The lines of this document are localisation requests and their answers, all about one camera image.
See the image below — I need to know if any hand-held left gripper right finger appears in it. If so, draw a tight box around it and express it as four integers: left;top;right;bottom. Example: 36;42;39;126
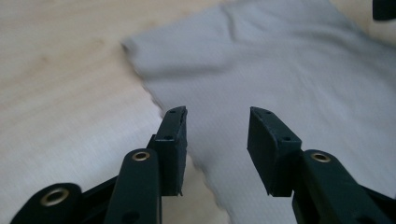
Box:
247;105;304;198

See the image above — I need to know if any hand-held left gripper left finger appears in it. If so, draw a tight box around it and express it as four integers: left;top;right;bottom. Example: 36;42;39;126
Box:
147;105;189;197

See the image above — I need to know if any small thin cloth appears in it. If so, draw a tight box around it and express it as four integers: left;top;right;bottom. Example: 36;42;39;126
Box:
120;0;396;224

